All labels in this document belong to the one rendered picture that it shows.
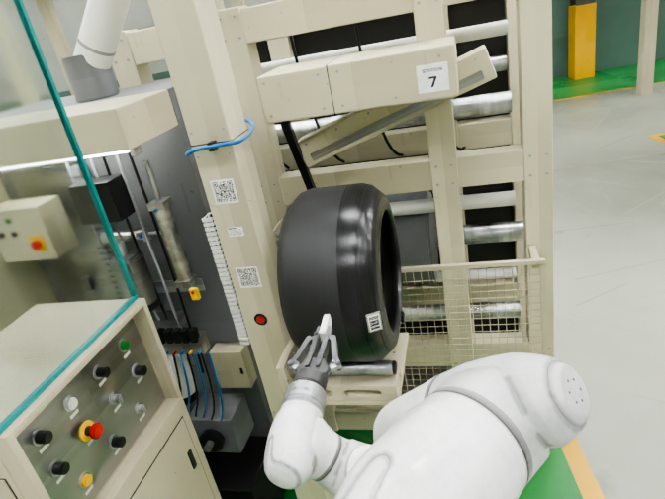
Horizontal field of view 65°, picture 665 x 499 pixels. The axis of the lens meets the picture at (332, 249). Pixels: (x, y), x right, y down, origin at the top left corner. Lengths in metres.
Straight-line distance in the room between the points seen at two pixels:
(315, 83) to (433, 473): 1.35
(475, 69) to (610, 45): 9.60
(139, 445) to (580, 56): 9.81
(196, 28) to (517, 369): 1.19
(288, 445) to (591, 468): 1.79
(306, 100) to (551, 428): 1.32
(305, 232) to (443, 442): 1.01
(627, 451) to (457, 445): 2.22
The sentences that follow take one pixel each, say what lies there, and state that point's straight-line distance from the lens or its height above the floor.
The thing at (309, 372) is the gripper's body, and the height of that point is 1.23.
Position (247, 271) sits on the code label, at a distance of 1.68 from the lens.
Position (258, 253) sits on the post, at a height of 1.30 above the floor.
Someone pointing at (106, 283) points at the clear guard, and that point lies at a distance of 1.57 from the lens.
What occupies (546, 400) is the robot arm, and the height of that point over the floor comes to 1.55.
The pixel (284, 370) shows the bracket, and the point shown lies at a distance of 1.71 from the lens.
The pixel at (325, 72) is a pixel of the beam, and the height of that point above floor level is 1.76.
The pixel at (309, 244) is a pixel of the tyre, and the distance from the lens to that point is 1.44.
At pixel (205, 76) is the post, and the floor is 1.83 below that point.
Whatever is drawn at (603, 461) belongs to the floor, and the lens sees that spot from 2.67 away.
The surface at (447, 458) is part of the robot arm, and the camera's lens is 0.52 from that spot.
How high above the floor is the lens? 1.94
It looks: 24 degrees down
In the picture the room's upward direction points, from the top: 11 degrees counter-clockwise
